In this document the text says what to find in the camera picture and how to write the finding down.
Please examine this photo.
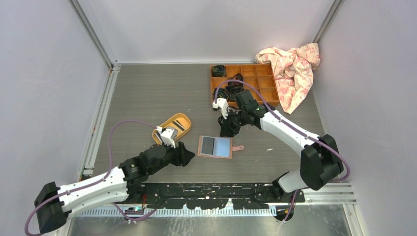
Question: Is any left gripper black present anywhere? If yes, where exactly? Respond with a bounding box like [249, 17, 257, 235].
[148, 139, 194, 175]

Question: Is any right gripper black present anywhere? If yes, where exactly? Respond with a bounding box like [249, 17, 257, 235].
[217, 108, 247, 138]

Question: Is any brown leather card holder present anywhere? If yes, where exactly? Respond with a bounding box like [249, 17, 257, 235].
[197, 136, 244, 159]

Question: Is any black card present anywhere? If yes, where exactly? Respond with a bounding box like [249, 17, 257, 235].
[200, 136, 215, 155]

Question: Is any yellow oval card tray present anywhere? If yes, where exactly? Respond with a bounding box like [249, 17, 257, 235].
[152, 113, 191, 145]

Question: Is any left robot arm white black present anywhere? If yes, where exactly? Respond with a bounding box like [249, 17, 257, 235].
[34, 142, 195, 234]

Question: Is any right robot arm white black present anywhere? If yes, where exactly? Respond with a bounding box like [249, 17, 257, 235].
[212, 90, 344, 202]

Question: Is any rolled dark tie bottom-left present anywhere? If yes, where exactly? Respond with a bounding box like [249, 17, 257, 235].
[212, 88, 229, 100]

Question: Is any rolled dark tie bottom-middle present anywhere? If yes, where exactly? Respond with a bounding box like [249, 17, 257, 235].
[226, 86, 244, 101]

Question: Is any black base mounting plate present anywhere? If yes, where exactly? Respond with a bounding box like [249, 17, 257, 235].
[121, 182, 305, 210]

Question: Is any rolled dark tie middle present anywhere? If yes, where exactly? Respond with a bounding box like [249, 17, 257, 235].
[228, 73, 243, 86]

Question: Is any rolled dark tie top-left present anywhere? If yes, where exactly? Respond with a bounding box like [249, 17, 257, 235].
[211, 65, 227, 77]

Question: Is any wooden compartment organizer box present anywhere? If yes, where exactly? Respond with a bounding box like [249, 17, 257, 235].
[210, 64, 279, 108]

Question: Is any pink floral crumpled cloth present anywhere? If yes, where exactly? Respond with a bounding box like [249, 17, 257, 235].
[254, 43, 321, 114]

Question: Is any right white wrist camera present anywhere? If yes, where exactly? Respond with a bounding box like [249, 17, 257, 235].
[212, 98, 229, 119]

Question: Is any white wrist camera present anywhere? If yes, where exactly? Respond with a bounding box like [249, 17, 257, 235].
[212, 98, 229, 119]
[160, 126, 178, 148]

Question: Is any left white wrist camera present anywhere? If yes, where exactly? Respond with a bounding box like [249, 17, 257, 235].
[160, 126, 178, 148]

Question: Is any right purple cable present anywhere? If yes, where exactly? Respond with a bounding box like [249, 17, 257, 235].
[213, 79, 351, 222]

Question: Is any purple cable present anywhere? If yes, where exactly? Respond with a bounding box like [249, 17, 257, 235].
[213, 79, 351, 222]
[25, 119, 164, 236]

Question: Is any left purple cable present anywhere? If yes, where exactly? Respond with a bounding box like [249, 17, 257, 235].
[25, 119, 164, 236]

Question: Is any aluminium frame rail front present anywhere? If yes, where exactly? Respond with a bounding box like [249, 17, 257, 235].
[62, 183, 357, 220]

